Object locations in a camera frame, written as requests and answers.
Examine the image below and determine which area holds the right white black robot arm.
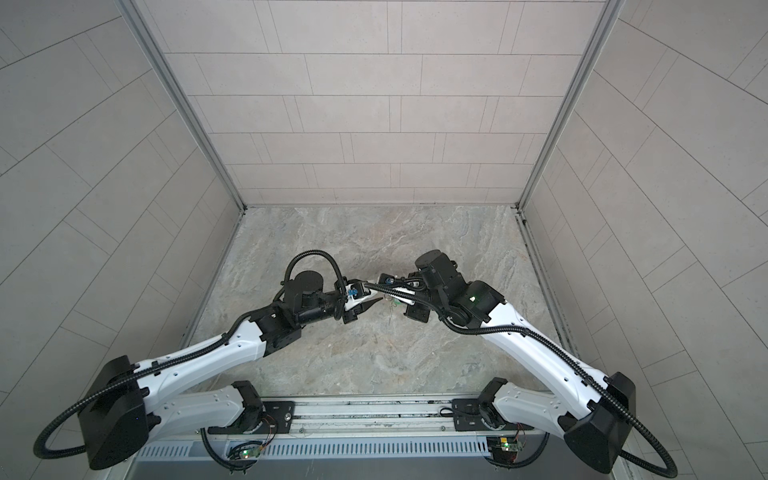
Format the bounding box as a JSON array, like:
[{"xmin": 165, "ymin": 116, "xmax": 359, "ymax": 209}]
[{"xmin": 383, "ymin": 250, "xmax": 638, "ymax": 473}]

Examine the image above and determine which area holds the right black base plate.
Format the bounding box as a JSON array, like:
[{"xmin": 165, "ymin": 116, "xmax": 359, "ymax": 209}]
[{"xmin": 440, "ymin": 398, "xmax": 533, "ymax": 432}]

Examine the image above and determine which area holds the black corrugated cable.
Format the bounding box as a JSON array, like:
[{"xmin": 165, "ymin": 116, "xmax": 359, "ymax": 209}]
[
  {"xmin": 32, "ymin": 249, "xmax": 350, "ymax": 461},
  {"xmin": 350, "ymin": 279, "xmax": 679, "ymax": 479}
]

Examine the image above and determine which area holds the left circuit board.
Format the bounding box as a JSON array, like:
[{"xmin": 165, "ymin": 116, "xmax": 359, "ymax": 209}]
[{"xmin": 228, "ymin": 441, "xmax": 264, "ymax": 462}]

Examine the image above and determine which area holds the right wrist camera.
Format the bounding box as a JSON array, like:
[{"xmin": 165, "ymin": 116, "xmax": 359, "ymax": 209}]
[{"xmin": 377, "ymin": 273, "xmax": 419, "ymax": 305}]

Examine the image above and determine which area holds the aluminium mounting rail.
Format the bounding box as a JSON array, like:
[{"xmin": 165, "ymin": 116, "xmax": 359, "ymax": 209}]
[{"xmin": 116, "ymin": 392, "xmax": 622, "ymax": 444}]

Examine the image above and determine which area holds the right circuit board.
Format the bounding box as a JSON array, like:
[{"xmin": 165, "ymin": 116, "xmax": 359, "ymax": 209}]
[{"xmin": 486, "ymin": 437, "xmax": 525, "ymax": 464}]

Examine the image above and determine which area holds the right black corrugated cable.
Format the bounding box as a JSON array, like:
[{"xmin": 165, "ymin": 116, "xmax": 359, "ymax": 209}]
[{"xmin": 350, "ymin": 279, "xmax": 679, "ymax": 479}]

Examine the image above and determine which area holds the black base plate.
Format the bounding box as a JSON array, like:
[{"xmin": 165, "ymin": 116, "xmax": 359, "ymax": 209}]
[
  {"xmin": 207, "ymin": 401, "xmax": 296, "ymax": 435},
  {"xmin": 440, "ymin": 398, "xmax": 533, "ymax": 432}
]

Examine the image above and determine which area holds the perforated vent strip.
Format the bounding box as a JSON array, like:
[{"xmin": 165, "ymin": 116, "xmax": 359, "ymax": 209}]
[{"xmin": 136, "ymin": 436, "xmax": 490, "ymax": 462}]

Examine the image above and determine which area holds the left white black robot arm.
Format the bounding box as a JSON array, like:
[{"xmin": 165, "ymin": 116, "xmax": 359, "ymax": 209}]
[{"xmin": 77, "ymin": 271, "xmax": 381, "ymax": 470}]

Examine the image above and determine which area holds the circuit board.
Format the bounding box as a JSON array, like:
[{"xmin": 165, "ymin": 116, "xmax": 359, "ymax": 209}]
[
  {"xmin": 228, "ymin": 441, "xmax": 264, "ymax": 462},
  {"xmin": 486, "ymin": 437, "xmax": 525, "ymax": 464}
]

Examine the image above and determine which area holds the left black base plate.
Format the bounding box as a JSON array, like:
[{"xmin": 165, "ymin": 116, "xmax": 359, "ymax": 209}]
[{"xmin": 207, "ymin": 401, "xmax": 296, "ymax": 435}]

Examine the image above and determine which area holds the left black corrugated cable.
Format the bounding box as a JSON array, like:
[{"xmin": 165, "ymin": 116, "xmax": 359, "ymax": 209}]
[{"xmin": 32, "ymin": 249, "xmax": 350, "ymax": 461}]

